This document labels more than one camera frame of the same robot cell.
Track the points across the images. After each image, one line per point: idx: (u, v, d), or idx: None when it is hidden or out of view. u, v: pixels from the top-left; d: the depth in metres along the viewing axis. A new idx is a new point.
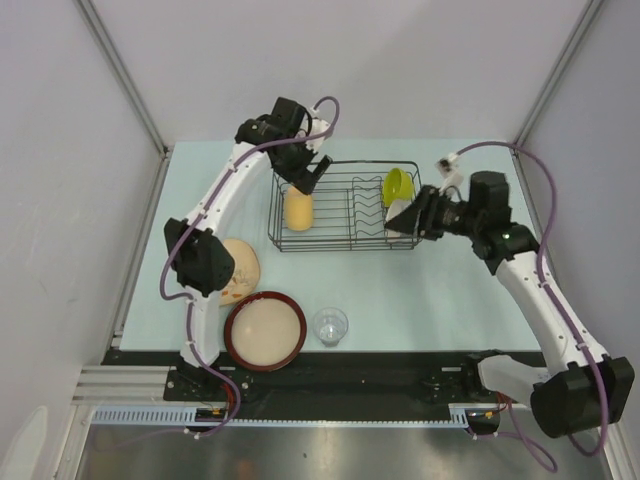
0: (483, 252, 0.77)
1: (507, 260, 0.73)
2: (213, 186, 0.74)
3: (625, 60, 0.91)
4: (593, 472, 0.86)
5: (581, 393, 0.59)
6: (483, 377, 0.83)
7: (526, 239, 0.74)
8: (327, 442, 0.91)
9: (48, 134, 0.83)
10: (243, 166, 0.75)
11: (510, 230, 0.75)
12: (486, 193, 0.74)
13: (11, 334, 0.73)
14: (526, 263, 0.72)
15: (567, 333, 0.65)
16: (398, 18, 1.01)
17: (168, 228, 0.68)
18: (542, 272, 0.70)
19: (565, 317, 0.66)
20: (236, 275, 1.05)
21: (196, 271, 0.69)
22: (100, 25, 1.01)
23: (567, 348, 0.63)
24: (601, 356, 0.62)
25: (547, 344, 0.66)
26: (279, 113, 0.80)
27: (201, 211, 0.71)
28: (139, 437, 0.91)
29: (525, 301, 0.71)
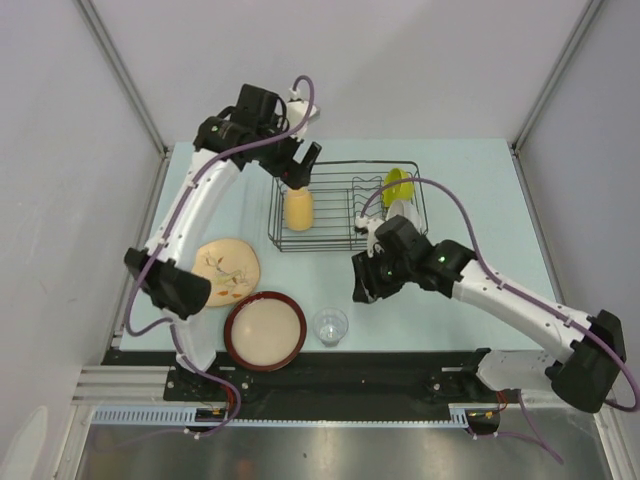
0: (432, 286, 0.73)
1: (458, 282, 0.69)
2: (173, 209, 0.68)
3: (625, 59, 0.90)
4: (594, 472, 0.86)
5: (599, 365, 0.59)
6: (483, 377, 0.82)
7: (459, 251, 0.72)
8: (327, 442, 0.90)
9: (48, 133, 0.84)
10: (204, 180, 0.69)
11: (441, 251, 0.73)
12: (395, 238, 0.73)
13: (11, 333, 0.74)
14: (472, 273, 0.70)
15: (550, 318, 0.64)
16: (398, 17, 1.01)
17: (129, 261, 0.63)
18: (493, 274, 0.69)
19: (539, 305, 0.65)
20: (237, 275, 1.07)
21: (166, 298, 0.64)
22: (100, 25, 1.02)
23: (559, 333, 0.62)
24: (588, 321, 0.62)
25: (540, 336, 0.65)
26: (245, 104, 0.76)
27: (161, 239, 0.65)
28: (140, 437, 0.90)
29: (496, 309, 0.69)
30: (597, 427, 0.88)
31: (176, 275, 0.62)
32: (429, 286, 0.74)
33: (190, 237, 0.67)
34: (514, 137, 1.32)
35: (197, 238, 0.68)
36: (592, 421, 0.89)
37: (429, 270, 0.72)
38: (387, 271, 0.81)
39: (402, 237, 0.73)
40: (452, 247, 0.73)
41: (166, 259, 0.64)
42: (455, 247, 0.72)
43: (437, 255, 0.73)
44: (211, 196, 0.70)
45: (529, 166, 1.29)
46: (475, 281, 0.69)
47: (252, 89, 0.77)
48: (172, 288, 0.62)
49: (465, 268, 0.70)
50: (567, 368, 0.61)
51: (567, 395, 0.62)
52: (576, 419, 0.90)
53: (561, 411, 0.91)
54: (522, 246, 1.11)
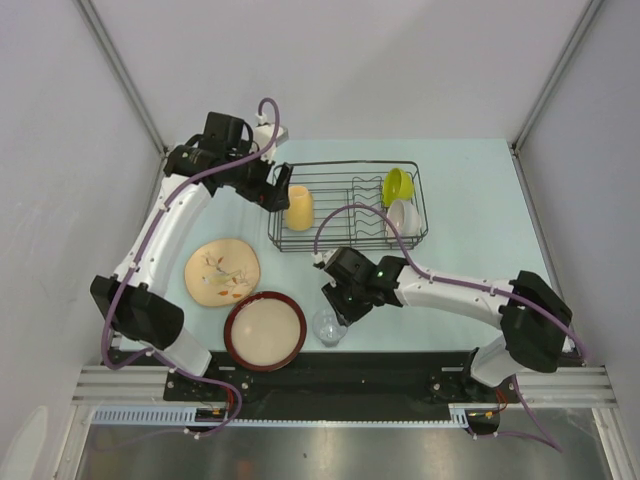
0: (381, 301, 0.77)
1: (396, 289, 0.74)
2: (144, 232, 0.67)
3: (625, 61, 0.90)
4: (593, 472, 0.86)
5: (532, 324, 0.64)
6: (480, 378, 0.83)
7: (393, 261, 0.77)
8: (327, 442, 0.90)
9: (48, 133, 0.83)
10: (176, 203, 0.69)
11: (379, 267, 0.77)
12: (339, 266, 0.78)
13: (11, 334, 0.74)
14: (406, 276, 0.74)
15: (478, 292, 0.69)
16: (398, 18, 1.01)
17: (96, 292, 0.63)
18: (423, 271, 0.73)
19: (464, 284, 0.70)
20: (237, 275, 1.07)
21: (139, 328, 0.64)
22: (100, 25, 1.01)
23: (488, 301, 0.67)
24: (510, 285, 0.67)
25: (475, 311, 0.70)
26: (213, 131, 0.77)
27: (132, 264, 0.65)
28: (139, 438, 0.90)
29: (435, 301, 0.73)
30: (597, 427, 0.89)
31: (147, 300, 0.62)
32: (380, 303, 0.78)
33: (162, 260, 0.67)
34: (514, 137, 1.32)
35: (169, 261, 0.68)
36: (592, 421, 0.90)
37: (372, 288, 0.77)
38: (347, 297, 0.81)
39: (344, 263, 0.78)
40: (386, 260, 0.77)
41: (138, 284, 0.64)
42: (388, 260, 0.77)
43: (377, 270, 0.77)
44: (183, 218, 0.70)
45: (528, 166, 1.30)
46: (409, 281, 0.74)
47: (218, 116, 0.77)
48: (142, 314, 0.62)
49: (401, 274, 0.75)
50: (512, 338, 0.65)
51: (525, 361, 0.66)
52: (576, 419, 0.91)
53: (561, 411, 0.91)
54: (522, 246, 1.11)
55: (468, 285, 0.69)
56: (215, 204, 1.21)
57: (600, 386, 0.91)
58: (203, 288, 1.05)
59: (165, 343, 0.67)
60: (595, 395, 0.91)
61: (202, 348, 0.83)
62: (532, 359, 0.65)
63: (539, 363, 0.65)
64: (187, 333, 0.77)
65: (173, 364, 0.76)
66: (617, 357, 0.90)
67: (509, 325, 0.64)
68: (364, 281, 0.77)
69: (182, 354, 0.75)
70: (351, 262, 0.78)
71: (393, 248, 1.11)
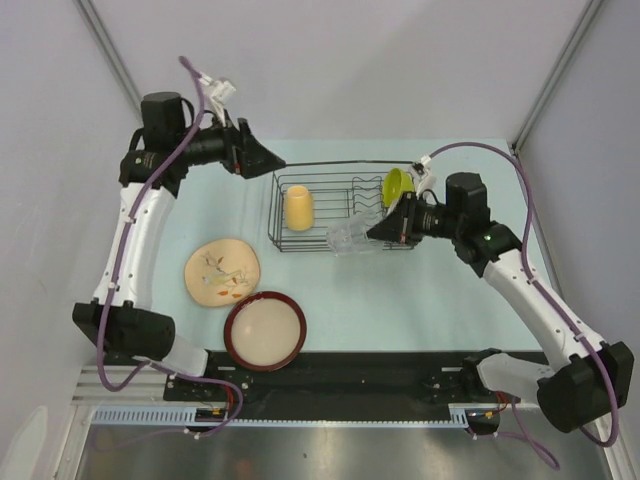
0: (467, 257, 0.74)
1: (492, 261, 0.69)
2: (114, 250, 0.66)
3: (625, 61, 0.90)
4: (593, 472, 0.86)
5: (589, 387, 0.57)
6: (483, 377, 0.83)
7: (508, 238, 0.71)
8: (327, 442, 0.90)
9: (48, 134, 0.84)
10: (141, 213, 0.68)
11: (490, 230, 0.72)
12: (464, 198, 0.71)
13: (11, 333, 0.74)
14: (510, 261, 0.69)
15: (563, 326, 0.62)
16: (398, 18, 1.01)
17: (78, 320, 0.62)
18: (529, 268, 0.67)
19: (559, 310, 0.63)
20: (237, 275, 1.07)
21: (134, 346, 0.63)
22: (101, 26, 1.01)
23: (567, 342, 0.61)
24: (599, 345, 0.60)
25: (545, 338, 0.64)
26: (155, 125, 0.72)
27: (111, 283, 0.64)
28: (139, 438, 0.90)
29: (516, 299, 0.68)
30: (597, 427, 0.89)
31: (136, 317, 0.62)
32: (464, 260, 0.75)
33: (140, 273, 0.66)
34: (514, 137, 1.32)
35: (146, 274, 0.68)
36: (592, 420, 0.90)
37: (468, 243, 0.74)
38: (429, 221, 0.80)
39: (480, 201, 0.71)
40: (500, 228, 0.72)
41: (123, 301, 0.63)
42: (505, 230, 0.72)
43: (485, 232, 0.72)
44: (150, 228, 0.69)
45: (528, 166, 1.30)
46: (508, 267, 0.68)
47: (148, 105, 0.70)
48: (133, 331, 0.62)
49: (506, 253, 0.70)
50: (559, 384, 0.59)
51: (547, 404, 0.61)
52: None
53: None
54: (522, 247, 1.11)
55: (563, 315, 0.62)
56: (215, 204, 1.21)
57: None
58: (201, 288, 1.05)
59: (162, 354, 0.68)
60: None
61: (197, 350, 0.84)
62: (560, 411, 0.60)
63: (561, 418, 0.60)
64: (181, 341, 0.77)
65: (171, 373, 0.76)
66: None
67: (568, 371, 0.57)
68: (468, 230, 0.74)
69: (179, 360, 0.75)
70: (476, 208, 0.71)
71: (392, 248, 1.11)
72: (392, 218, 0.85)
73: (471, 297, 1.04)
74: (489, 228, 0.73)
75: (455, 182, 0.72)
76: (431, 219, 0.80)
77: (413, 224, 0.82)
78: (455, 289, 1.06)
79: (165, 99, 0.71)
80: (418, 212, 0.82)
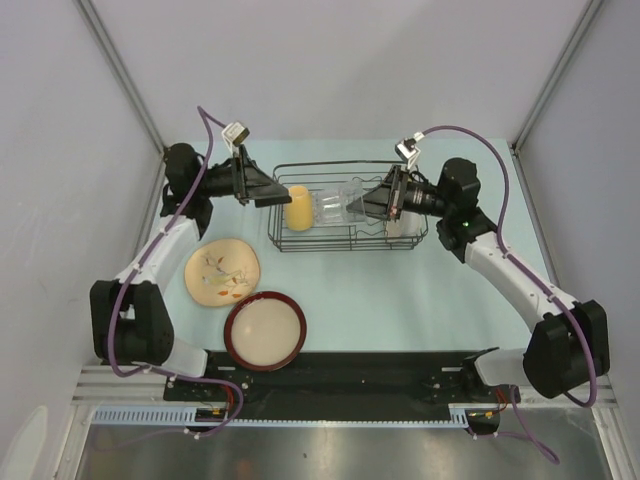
0: (448, 243, 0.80)
1: (470, 243, 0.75)
2: (146, 247, 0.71)
3: (625, 61, 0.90)
4: (594, 473, 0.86)
5: (564, 343, 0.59)
6: (483, 374, 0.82)
7: (486, 224, 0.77)
8: (327, 443, 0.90)
9: (48, 134, 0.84)
10: (174, 229, 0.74)
11: (472, 218, 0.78)
12: (456, 188, 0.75)
13: (11, 333, 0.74)
14: (486, 240, 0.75)
15: (537, 290, 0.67)
16: (398, 19, 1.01)
17: (96, 297, 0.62)
18: (503, 244, 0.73)
19: (532, 278, 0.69)
20: (237, 275, 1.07)
21: (141, 332, 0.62)
22: (100, 26, 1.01)
23: (540, 301, 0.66)
24: (572, 303, 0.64)
25: (523, 303, 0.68)
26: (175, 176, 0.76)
27: (135, 267, 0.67)
28: (139, 438, 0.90)
29: (495, 275, 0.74)
30: (597, 427, 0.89)
31: (149, 297, 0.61)
32: (445, 245, 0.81)
33: (161, 268, 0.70)
34: (514, 137, 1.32)
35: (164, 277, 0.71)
36: (592, 421, 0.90)
37: (451, 230, 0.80)
38: (416, 199, 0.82)
39: (467, 193, 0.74)
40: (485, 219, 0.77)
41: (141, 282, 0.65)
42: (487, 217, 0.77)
43: (465, 219, 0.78)
44: (179, 244, 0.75)
45: (528, 166, 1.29)
46: (485, 246, 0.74)
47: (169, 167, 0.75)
48: (144, 309, 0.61)
49: (483, 236, 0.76)
50: (538, 344, 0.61)
51: (533, 367, 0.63)
52: (576, 419, 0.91)
53: (561, 411, 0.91)
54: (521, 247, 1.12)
55: (536, 281, 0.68)
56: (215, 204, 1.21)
57: (600, 386, 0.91)
58: (202, 287, 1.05)
59: (166, 355, 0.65)
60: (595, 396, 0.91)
61: (198, 350, 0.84)
62: (542, 371, 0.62)
63: (544, 380, 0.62)
64: (178, 345, 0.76)
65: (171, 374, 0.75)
66: (617, 357, 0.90)
67: (542, 327, 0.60)
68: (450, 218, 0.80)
69: (178, 361, 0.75)
70: (465, 200, 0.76)
71: (393, 248, 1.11)
72: (383, 193, 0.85)
73: (471, 298, 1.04)
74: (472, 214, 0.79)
75: (452, 174, 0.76)
76: (422, 196, 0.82)
77: (404, 200, 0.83)
78: (455, 290, 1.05)
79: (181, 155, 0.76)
80: (409, 188, 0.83)
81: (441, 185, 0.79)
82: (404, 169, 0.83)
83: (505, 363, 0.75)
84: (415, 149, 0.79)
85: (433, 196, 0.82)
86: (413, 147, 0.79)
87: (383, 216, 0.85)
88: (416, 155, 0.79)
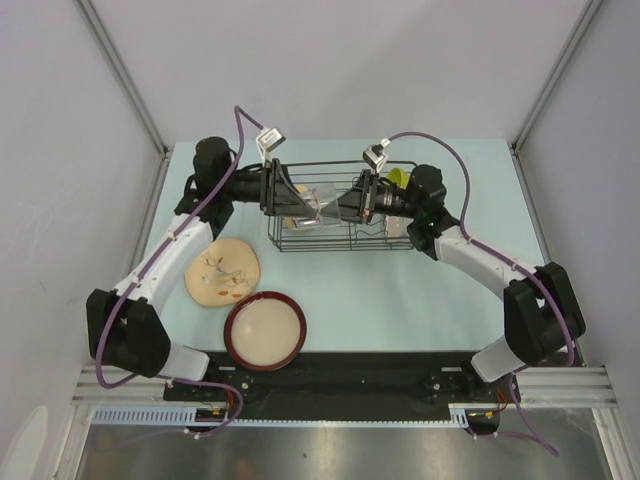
0: (419, 246, 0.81)
1: (437, 239, 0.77)
2: (148, 256, 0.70)
3: (626, 60, 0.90)
4: (592, 473, 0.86)
5: (532, 304, 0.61)
6: (482, 373, 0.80)
7: (449, 221, 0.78)
8: (327, 442, 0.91)
9: (48, 133, 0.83)
10: (183, 235, 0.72)
11: (437, 218, 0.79)
12: (421, 192, 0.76)
13: (10, 332, 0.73)
14: (452, 232, 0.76)
15: (500, 263, 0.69)
16: (398, 19, 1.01)
17: (91, 307, 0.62)
18: (464, 231, 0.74)
19: (493, 252, 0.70)
20: (237, 275, 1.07)
21: (131, 346, 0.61)
22: (100, 25, 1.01)
23: (505, 272, 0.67)
24: (534, 268, 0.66)
25: (494, 281, 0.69)
26: (204, 175, 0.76)
27: (134, 279, 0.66)
28: (140, 437, 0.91)
29: (467, 263, 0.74)
30: (597, 427, 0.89)
31: (143, 315, 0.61)
32: (415, 247, 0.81)
33: (163, 280, 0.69)
34: (514, 137, 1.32)
35: (167, 284, 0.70)
36: (591, 421, 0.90)
37: (421, 232, 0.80)
38: (384, 201, 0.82)
39: (435, 196, 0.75)
40: (451, 218, 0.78)
41: (138, 297, 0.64)
42: (451, 217, 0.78)
43: (430, 220, 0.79)
44: (186, 251, 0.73)
45: (529, 166, 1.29)
46: (451, 237, 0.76)
47: (200, 158, 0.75)
48: (137, 325, 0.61)
49: (448, 229, 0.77)
50: (509, 311, 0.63)
51: (511, 339, 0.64)
52: (575, 419, 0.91)
53: (561, 411, 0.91)
54: (522, 248, 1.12)
55: (497, 254, 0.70)
56: None
57: (600, 386, 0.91)
58: (202, 288, 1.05)
59: (155, 369, 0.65)
60: (595, 395, 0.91)
61: (198, 351, 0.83)
62: (519, 339, 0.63)
63: (524, 347, 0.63)
64: (178, 348, 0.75)
65: (167, 378, 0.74)
66: (616, 358, 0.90)
67: (508, 294, 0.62)
68: (418, 221, 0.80)
69: (178, 364, 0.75)
70: (432, 204, 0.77)
71: (393, 248, 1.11)
72: (353, 197, 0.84)
73: (471, 298, 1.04)
74: (439, 215, 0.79)
75: (421, 180, 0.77)
76: (391, 198, 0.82)
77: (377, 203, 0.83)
78: (454, 290, 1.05)
79: (214, 152, 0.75)
80: (379, 192, 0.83)
81: (410, 190, 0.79)
82: (373, 173, 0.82)
83: (498, 359, 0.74)
84: (382, 155, 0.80)
85: (402, 198, 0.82)
86: (379, 153, 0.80)
87: (356, 217, 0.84)
88: (384, 160, 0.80)
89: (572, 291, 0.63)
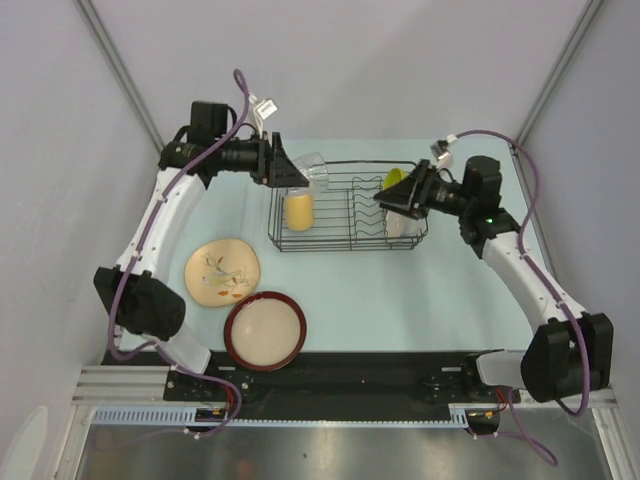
0: (468, 238, 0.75)
1: (489, 239, 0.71)
2: (143, 223, 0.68)
3: (626, 59, 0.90)
4: (594, 472, 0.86)
5: (563, 350, 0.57)
6: (482, 373, 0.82)
7: (508, 224, 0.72)
8: (327, 442, 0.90)
9: (48, 133, 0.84)
10: (173, 193, 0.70)
11: (495, 216, 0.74)
12: (479, 182, 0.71)
13: (12, 331, 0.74)
14: (506, 238, 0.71)
15: (547, 293, 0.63)
16: (398, 18, 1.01)
17: (99, 284, 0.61)
18: (521, 245, 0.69)
19: (544, 280, 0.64)
20: (236, 275, 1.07)
21: (146, 317, 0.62)
22: (100, 25, 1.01)
23: (547, 306, 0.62)
24: (580, 313, 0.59)
25: (531, 306, 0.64)
26: (198, 122, 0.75)
27: (134, 253, 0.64)
28: (139, 438, 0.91)
29: (510, 276, 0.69)
30: (597, 427, 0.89)
31: (151, 288, 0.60)
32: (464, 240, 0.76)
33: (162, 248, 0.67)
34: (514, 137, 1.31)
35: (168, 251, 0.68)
36: (592, 421, 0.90)
37: (471, 224, 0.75)
38: (439, 195, 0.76)
39: (492, 185, 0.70)
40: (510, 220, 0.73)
41: (142, 272, 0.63)
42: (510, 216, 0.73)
43: (486, 216, 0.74)
44: (180, 210, 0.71)
45: (529, 166, 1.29)
46: (504, 245, 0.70)
47: (201, 105, 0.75)
48: (148, 299, 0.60)
49: (504, 233, 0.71)
50: (536, 345, 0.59)
51: (528, 366, 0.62)
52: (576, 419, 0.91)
53: (561, 411, 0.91)
54: None
55: (547, 283, 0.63)
56: (215, 204, 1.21)
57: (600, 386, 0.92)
58: (202, 288, 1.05)
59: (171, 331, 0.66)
60: (595, 395, 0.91)
61: (201, 347, 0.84)
62: (537, 373, 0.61)
63: (538, 382, 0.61)
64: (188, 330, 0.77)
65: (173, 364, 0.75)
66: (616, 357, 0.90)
67: (542, 332, 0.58)
68: (472, 214, 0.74)
69: (185, 351, 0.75)
70: (488, 195, 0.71)
71: (393, 248, 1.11)
72: (405, 188, 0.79)
73: (471, 297, 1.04)
74: (496, 214, 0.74)
75: (477, 166, 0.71)
76: (445, 194, 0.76)
77: (427, 198, 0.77)
78: (454, 290, 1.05)
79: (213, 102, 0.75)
80: (433, 187, 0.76)
81: (465, 180, 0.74)
82: (432, 166, 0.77)
83: (504, 367, 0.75)
84: (446, 152, 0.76)
85: (456, 194, 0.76)
86: (444, 147, 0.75)
87: (403, 210, 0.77)
88: (446, 158, 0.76)
89: (611, 347, 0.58)
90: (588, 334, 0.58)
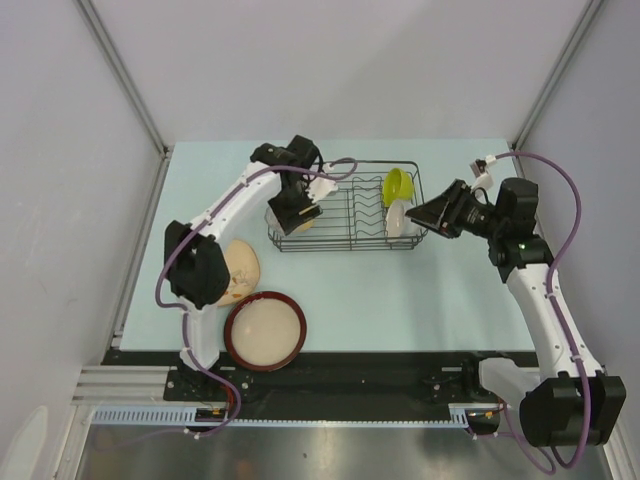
0: (497, 261, 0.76)
1: (518, 268, 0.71)
2: (222, 198, 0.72)
3: (626, 59, 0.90)
4: (593, 472, 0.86)
5: (567, 405, 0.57)
6: (482, 375, 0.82)
7: (541, 251, 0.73)
8: (327, 442, 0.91)
9: (48, 133, 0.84)
10: (255, 183, 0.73)
11: (527, 241, 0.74)
12: (512, 202, 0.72)
13: (11, 332, 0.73)
14: (535, 271, 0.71)
15: (564, 342, 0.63)
16: (399, 18, 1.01)
17: (171, 232, 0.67)
18: (550, 284, 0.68)
19: (564, 328, 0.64)
20: (237, 275, 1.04)
21: (190, 280, 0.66)
22: (100, 25, 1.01)
23: (561, 356, 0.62)
24: (594, 371, 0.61)
25: (543, 351, 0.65)
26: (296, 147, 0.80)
27: (206, 217, 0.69)
28: (140, 437, 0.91)
29: (529, 311, 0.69)
30: None
31: (209, 251, 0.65)
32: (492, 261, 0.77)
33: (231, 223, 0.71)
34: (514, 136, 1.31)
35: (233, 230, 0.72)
36: None
37: (501, 246, 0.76)
38: (471, 217, 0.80)
39: (525, 207, 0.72)
40: (541, 247, 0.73)
41: (207, 235, 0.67)
42: (543, 243, 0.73)
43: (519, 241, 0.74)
44: (255, 199, 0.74)
45: (528, 166, 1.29)
46: (531, 278, 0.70)
47: (303, 140, 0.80)
48: (203, 262, 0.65)
49: (532, 264, 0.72)
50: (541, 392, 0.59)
51: (528, 408, 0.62)
52: None
53: None
54: None
55: (567, 333, 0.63)
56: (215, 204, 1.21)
57: None
58: None
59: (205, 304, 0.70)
60: None
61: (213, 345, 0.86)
62: (536, 417, 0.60)
63: (536, 424, 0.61)
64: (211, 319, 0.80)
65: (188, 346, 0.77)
66: (615, 356, 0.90)
67: (550, 383, 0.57)
68: (504, 238, 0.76)
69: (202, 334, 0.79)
70: (521, 215, 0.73)
71: (392, 248, 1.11)
72: (443, 204, 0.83)
73: (472, 297, 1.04)
74: (528, 239, 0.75)
75: (512, 187, 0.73)
76: (475, 216, 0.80)
77: (458, 217, 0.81)
78: (454, 290, 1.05)
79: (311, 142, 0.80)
80: (465, 208, 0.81)
81: (498, 201, 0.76)
82: (465, 187, 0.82)
83: (505, 377, 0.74)
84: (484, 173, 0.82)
85: (487, 215, 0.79)
86: (484, 169, 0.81)
87: (433, 227, 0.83)
88: (484, 178, 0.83)
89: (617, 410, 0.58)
90: (596, 392, 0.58)
